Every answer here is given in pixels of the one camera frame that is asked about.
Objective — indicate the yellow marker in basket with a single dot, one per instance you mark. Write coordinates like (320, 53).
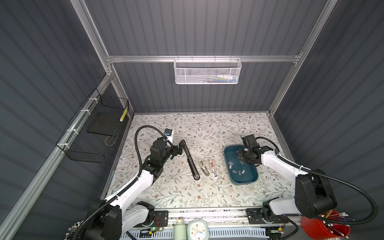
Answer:
(123, 114)

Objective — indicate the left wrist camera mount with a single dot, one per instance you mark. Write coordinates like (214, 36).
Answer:
(169, 133)

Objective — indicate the black wire basket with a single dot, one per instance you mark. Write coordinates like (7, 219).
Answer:
(79, 145)

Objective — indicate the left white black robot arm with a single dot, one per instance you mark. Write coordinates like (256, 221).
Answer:
(110, 218)

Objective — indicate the pink small stapler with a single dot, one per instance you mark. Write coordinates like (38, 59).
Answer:
(213, 170)

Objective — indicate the white wire mesh basket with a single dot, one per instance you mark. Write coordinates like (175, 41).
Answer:
(207, 70)

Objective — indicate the mint analog clock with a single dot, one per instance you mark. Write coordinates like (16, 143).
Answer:
(198, 230)

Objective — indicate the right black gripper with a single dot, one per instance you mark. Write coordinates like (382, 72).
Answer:
(239, 155)

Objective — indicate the teal plastic tray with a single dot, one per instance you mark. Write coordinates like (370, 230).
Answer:
(240, 172)

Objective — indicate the black notebook in basket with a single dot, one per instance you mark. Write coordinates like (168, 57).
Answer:
(105, 124)

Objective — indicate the pale green glue bottle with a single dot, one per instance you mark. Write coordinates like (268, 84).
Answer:
(180, 230)

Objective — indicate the red pencil cup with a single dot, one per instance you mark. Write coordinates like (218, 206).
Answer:
(320, 230)

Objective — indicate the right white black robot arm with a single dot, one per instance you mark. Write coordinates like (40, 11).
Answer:
(313, 196)

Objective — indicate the clear cup of pens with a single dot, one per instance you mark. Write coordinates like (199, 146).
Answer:
(71, 234)

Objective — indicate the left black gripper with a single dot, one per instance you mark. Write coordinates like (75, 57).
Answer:
(174, 151)

